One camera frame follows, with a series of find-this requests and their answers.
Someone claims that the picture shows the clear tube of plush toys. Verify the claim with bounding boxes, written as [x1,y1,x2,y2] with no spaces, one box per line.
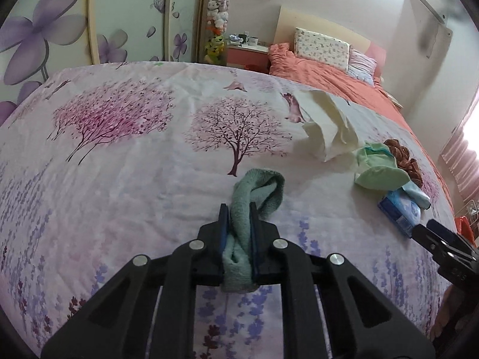
[204,0,234,66]

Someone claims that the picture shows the person's right hand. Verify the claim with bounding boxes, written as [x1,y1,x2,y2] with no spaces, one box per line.
[430,292,456,343]

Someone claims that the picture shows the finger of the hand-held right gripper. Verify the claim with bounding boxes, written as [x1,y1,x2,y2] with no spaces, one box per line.
[411,223,455,266]
[426,219,479,259]

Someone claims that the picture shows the cream cloth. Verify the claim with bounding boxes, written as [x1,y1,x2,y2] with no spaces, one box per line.
[301,90,369,162]

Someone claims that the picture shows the pink curtain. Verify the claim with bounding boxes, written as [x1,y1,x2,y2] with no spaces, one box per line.
[438,93,479,203]

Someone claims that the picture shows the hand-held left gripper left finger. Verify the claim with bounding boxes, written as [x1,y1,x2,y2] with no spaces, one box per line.
[40,204,230,359]

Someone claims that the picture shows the floral print pillow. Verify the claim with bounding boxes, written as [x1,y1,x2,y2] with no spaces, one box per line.
[294,27,351,72]

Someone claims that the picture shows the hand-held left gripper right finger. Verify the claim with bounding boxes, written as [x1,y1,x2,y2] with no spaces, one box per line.
[249,202,436,359]

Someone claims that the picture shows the brown scrunchie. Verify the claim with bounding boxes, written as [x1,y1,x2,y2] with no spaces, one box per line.
[382,139,423,188]

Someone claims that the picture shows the pale nightstand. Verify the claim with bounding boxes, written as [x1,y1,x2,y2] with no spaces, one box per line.
[382,90,405,109]

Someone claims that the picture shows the blue tissue packet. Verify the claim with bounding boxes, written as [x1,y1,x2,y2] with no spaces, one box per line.
[377,190,423,238]

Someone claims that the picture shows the orange duvet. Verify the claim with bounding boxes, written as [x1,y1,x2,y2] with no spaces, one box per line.
[267,42,455,203]

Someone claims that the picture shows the pink nightstand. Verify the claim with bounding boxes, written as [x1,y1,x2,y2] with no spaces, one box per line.
[225,43,271,71]

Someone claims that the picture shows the yellow green plush toy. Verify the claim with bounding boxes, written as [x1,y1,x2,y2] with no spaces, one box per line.
[204,34,227,64]

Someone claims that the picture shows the light green cloth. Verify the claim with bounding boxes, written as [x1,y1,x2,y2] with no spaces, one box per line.
[354,144,410,191]

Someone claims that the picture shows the cream and pink headboard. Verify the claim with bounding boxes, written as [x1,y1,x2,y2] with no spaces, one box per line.
[273,5,387,77]

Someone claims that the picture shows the red plastic basket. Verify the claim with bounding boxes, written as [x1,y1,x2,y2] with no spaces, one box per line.
[454,215,473,241]

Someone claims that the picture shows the light blue cloth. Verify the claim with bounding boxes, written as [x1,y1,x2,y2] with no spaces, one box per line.
[401,182,432,209]

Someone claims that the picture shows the pink striped pillow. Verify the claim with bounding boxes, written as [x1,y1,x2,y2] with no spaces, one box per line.
[347,48,378,85]

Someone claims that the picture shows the white air conditioner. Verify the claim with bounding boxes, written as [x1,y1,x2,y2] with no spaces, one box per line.
[406,0,453,34]

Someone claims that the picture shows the flower print sliding wardrobe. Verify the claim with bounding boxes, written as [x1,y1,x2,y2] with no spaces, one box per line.
[0,0,210,128]

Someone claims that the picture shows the green towel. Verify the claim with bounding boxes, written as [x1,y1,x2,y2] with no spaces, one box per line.
[222,168,286,294]

